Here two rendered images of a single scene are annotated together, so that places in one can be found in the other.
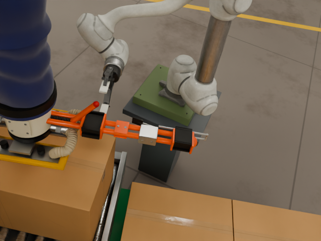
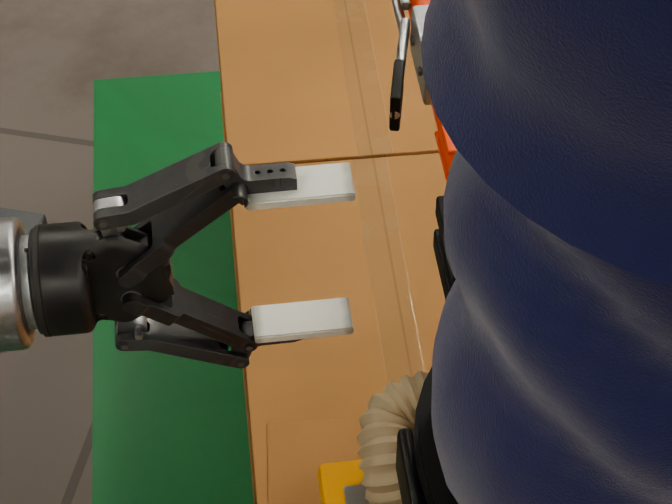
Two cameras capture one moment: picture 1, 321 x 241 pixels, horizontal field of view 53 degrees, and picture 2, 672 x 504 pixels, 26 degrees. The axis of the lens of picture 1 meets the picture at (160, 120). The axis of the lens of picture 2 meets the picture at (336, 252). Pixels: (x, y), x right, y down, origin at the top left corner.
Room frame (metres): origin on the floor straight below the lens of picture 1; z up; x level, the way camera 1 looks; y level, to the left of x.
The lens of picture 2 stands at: (0.93, 0.90, 1.95)
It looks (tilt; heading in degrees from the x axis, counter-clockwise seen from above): 48 degrees down; 267
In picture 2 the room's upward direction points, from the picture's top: straight up
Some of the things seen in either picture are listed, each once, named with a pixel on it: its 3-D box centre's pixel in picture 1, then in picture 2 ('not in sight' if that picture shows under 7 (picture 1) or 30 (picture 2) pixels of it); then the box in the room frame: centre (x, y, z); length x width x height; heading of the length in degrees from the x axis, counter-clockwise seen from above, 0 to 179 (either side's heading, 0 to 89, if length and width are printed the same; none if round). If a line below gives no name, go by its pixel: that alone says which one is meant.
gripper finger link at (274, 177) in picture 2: (106, 79); (255, 169); (0.95, 0.25, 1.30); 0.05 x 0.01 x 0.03; 4
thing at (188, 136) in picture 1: (182, 141); not in sight; (0.80, -0.10, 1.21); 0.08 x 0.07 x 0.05; 94
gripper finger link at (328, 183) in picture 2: (104, 86); (298, 186); (0.92, 0.25, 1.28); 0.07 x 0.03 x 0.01; 4
